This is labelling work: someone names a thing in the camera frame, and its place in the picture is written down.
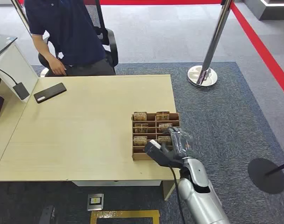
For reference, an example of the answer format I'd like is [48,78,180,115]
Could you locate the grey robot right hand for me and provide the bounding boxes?
[162,126,195,161]

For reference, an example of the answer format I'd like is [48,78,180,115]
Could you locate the person's right hand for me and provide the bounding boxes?
[48,56,67,77]

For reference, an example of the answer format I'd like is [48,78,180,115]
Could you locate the brown wooden card holder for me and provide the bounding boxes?
[131,112,181,161]

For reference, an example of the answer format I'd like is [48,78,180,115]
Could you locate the person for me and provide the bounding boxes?
[24,0,116,77]

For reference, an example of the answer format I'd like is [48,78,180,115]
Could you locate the black smartphone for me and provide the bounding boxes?
[33,82,67,104]

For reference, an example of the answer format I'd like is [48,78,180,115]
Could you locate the wooden desk leg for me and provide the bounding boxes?
[162,180,175,201]

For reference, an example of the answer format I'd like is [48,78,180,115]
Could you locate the black power adapter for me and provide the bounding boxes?
[13,82,30,101]

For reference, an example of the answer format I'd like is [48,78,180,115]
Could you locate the white laptop stand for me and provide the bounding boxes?
[0,42,39,103]

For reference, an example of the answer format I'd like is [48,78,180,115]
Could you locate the grey-blue floor rug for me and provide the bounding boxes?
[0,61,284,224]

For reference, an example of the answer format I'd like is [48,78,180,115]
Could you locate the black mesh office chair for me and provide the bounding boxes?
[38,0,119,78]

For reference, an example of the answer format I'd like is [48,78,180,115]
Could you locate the white desk underframe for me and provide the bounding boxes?
[72,181,162,187]

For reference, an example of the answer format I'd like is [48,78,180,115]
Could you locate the chrome stanchion with round base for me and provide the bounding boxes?
[187,0,233,88]

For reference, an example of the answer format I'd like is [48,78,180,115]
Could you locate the metal floor outlet plate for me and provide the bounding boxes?
[87,193,104,212]

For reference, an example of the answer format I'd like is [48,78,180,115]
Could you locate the grey raised platform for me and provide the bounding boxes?
[243,0,284,21]

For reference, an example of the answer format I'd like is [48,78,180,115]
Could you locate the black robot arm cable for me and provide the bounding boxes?
[169,167,187,224]

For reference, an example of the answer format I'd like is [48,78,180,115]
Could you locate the thin black cable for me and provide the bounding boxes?
[0,65,18,85]

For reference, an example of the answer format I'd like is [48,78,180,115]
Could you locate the chrome stanchion post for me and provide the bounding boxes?
[11,0,32,36]

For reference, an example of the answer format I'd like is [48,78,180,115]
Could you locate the yellow floor tape frame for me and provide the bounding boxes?
[90,210,161,224]

